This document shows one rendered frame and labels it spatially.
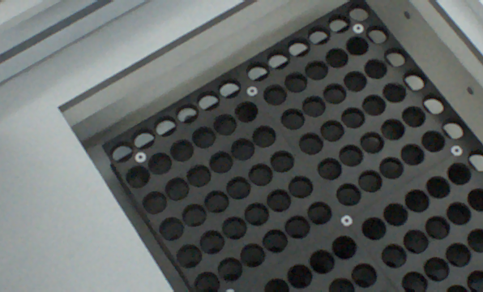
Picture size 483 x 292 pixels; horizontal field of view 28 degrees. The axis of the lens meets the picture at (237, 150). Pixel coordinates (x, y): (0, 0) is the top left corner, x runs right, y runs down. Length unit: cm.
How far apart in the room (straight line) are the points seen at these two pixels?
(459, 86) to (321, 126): 10
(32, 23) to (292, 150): 16
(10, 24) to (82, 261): 12
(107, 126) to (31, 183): 14
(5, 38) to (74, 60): 5
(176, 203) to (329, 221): 8
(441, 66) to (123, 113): 20
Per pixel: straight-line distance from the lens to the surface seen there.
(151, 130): 54
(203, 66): 63
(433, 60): 61
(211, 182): 53
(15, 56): 50
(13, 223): 49
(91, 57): 51
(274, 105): 54
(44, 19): 49
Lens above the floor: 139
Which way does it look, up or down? 67 degrees down
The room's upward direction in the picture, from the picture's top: 5 degrees counter-clockwise
